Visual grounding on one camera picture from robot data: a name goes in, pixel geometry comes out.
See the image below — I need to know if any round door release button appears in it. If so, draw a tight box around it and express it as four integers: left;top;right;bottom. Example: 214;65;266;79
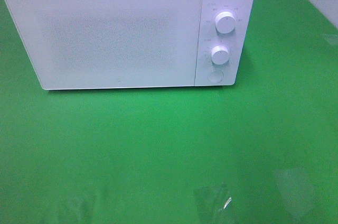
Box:
208;70;223;83

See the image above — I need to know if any white microwave door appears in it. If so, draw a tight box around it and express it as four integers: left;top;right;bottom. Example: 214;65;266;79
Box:
5;0;201;90

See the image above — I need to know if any clear tape patch centre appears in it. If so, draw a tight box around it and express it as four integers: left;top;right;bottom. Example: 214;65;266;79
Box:
193;183;236;223

